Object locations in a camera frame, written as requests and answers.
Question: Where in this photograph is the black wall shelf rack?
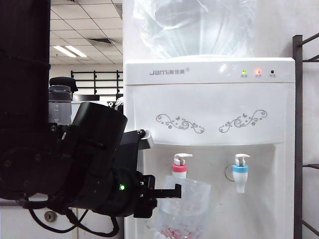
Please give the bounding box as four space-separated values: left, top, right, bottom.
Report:
70 70 125 96

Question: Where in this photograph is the blue cold water tap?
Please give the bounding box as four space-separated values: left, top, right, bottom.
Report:
232 153 251 194

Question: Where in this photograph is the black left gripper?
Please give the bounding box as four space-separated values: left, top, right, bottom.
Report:
133 173 182 219

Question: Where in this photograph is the dark metal shelf rack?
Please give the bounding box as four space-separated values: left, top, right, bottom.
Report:
293 33 319 239

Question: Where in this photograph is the ceiling air vent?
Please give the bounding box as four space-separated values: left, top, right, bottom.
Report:
88 37 116 47

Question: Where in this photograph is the black chair headrest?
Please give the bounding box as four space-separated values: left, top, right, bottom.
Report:
49 77 78 93

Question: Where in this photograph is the plastic-covered water jug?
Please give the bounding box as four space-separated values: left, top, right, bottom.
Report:
132 0 256 59

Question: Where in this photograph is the white water dispenser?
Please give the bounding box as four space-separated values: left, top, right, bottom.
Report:
124 57 297 239

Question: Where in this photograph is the round cabinet lock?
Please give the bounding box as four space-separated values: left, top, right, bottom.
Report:
44 211 57 223

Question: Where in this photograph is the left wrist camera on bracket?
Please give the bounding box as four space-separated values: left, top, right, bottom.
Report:
119 128 155 151

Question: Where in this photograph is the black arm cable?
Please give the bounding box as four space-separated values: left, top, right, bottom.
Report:
28 206 119 238

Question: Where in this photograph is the red hot water tap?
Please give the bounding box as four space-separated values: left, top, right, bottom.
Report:
171 153 193 180

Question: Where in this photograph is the clear plastic mug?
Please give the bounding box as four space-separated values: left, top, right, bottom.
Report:
149 175 212 239

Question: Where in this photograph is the twin fluorescent ceiling light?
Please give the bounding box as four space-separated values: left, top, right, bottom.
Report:
51 45 88 58

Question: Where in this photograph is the chair with grey jacket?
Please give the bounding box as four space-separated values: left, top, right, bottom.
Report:
115 97 125 113

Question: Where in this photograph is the grey bottle with black lid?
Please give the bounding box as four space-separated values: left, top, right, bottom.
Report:
48 84 73 125

